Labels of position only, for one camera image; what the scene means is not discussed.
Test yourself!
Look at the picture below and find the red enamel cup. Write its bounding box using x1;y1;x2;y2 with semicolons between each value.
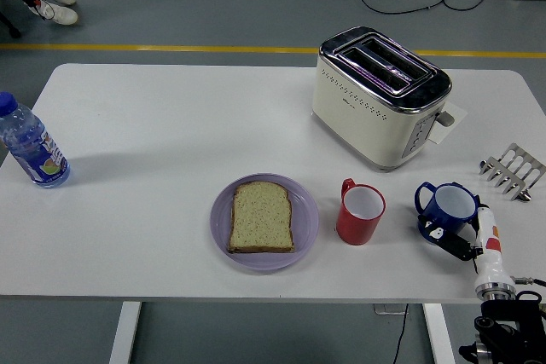
335;177;387;246

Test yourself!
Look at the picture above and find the blue-capped water bottle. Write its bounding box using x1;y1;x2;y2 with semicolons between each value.
0;91;72;189

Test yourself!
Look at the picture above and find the metal toast rack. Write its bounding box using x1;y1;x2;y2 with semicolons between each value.
478;142;546;203

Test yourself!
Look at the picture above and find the slice of bread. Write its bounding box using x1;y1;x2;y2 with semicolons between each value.
227;182;296;254

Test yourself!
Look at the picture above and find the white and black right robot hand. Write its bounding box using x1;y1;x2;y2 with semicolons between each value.
416;182;516;292

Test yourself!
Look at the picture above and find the white table leg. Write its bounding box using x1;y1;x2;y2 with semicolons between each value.
108;302;142;364
422;303;456;364

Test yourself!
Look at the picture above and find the black cable under table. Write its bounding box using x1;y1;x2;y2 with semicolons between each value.
391;303;410;364

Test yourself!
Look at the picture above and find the blue enamel cup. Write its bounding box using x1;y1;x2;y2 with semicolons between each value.
414;182;479;246

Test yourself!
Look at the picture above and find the grey under-table box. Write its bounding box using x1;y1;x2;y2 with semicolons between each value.
373;303;410;315

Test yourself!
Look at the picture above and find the cream and chrome toaster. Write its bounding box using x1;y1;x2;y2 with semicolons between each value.
310;26;456;173

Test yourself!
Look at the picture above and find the purple plate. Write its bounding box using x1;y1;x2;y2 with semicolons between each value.
209;172;320;272

